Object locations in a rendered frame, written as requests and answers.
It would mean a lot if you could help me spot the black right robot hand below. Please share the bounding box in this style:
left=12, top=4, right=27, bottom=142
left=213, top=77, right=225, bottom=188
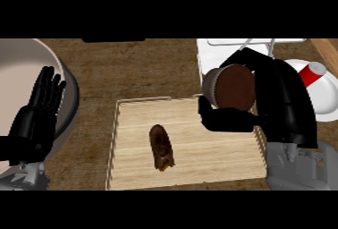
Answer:
left=197, top=47, right=319, bottom=149

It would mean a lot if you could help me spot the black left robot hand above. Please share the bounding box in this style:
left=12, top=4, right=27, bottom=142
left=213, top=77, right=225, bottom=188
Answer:
left=0, top=65, right=68, bottom=166

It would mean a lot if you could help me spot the chocolate cupcake with grey wrapper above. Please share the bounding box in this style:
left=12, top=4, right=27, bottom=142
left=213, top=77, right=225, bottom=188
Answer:
left=201, top=64, right=257, bottom=111

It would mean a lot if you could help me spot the pale wooden tray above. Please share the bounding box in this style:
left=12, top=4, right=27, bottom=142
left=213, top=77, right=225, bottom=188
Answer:
left=105, top=94, right=269, bottom=191

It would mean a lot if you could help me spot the white plate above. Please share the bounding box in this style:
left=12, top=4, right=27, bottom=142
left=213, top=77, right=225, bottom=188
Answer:
left=282, top=58, right=338, bottom=123

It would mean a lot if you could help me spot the large grey bowl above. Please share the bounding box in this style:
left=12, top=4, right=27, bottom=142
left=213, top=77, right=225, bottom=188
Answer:
left=0, top=38, right=82, bottom=180

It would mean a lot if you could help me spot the red and silver can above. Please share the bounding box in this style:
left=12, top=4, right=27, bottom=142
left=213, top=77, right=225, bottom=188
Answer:
left=297, top=62, right=328, bottom=89

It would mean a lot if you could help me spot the pale wooden board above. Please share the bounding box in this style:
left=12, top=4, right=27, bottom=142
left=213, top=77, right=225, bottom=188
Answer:
left=309, top=38, right=338, bottom=71

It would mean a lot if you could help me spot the brown pastry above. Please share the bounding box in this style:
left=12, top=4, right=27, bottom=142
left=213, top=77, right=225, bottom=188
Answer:
left=148, top=123, right=178, bottom=173

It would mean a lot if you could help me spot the white tiered wire shelf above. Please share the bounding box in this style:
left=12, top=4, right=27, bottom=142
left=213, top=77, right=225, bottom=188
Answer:
left=195, top=38, right=308, bottom=88

